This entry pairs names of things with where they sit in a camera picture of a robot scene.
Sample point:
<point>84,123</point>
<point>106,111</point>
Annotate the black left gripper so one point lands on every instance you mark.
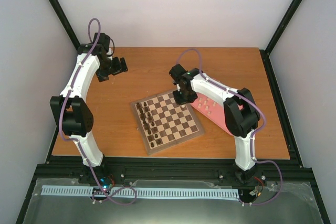
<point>118,68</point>

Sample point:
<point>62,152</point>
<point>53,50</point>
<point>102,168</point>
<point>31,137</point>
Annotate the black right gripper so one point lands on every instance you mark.
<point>180,102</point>

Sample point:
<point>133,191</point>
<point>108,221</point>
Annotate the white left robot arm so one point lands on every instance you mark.
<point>71,113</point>

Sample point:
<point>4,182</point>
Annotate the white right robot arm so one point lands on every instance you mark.
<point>240,113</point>

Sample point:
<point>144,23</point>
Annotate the wooden chess board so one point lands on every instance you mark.
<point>174,124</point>

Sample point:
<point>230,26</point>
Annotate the pink plastic tray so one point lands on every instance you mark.
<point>217,112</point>

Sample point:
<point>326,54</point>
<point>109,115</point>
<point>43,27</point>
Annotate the light blue cable duct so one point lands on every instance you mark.
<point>142,193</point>

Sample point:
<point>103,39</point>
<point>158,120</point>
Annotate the black left frame post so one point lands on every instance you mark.
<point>65,22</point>

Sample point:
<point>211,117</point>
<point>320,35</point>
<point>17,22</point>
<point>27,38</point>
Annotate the black frame post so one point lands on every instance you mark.
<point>65,22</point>
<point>291,10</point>

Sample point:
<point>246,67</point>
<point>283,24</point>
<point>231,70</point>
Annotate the black aluminium base frame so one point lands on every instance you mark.
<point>66,167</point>

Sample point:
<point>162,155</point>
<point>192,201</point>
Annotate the black right frame post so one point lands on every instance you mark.
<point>291,10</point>

